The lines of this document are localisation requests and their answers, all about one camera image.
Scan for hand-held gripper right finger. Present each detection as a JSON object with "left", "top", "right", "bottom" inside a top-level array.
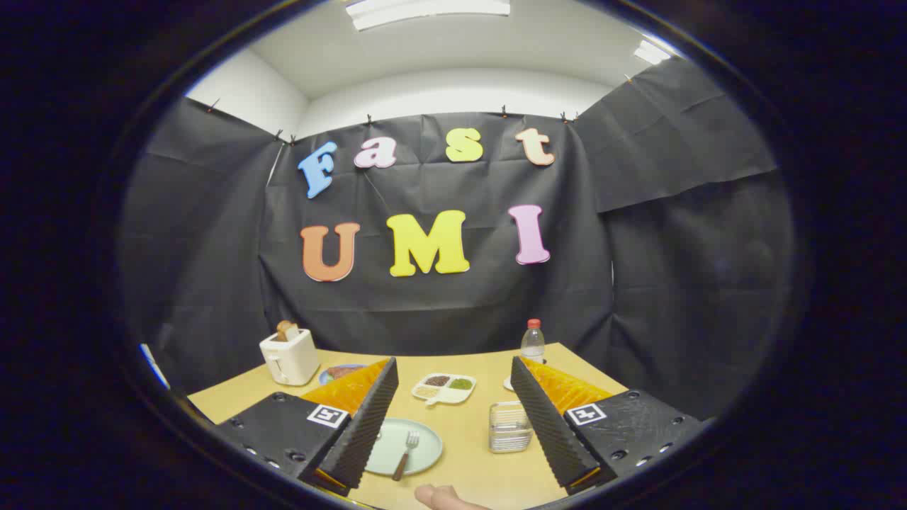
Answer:
[{"left": 510, "top": 356, "right": 704, "bottom": 495}]

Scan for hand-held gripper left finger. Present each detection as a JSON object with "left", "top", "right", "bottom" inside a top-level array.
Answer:
[{"left": 211, "top": 356, "right": 400, "bottom": 497}]

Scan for fork with wooden handle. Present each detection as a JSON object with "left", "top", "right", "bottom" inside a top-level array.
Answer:
[{"left": 392, "top": 430, "right": 420, "bottom": 482}]

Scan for pale green plate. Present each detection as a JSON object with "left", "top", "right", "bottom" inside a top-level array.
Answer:
[{"left": 365, "top": 418, "right": 444, "bottom": 477}]

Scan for blue plate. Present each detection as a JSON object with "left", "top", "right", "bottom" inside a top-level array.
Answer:
[{"left": 319, "top": 363, "right": 369, "bottom": 385}]

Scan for clear water bottle red cap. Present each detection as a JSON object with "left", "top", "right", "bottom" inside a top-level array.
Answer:
[{"left": 521, "top": 319, "right": 546, "bottom": 364}]

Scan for white divided tray with beans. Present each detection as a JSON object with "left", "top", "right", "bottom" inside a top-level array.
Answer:
[{"left": 412, "top": 373, "right": 477, "bottom": 407}]

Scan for cream toaster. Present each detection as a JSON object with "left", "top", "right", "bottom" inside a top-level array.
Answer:
[{"left": 259, "top": 328, "right": 321, "bottom": 387}]

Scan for black backdrop cloth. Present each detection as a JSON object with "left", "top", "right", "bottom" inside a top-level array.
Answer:
[{"left": 117, "top": 57, "right": 798, "bottom": 422}]

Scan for white panel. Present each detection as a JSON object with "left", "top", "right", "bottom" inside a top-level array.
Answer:
[{"left": 140, "top": 344, "right": 171, "bottom": 390}]

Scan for small ceiling light panel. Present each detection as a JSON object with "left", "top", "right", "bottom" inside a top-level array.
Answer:
[{"left": 633, "top": 39, "right": 672, "bottom": 66}]

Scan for long ceiling light panel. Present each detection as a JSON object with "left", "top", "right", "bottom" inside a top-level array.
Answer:
[{"left": 345, "top": 0, "right": 511, "bottom": 31}]

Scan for metal wire basket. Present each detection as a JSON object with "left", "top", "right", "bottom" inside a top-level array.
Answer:
[{"left": 488, "top": 401, "right": 534, "bottom": 454}]

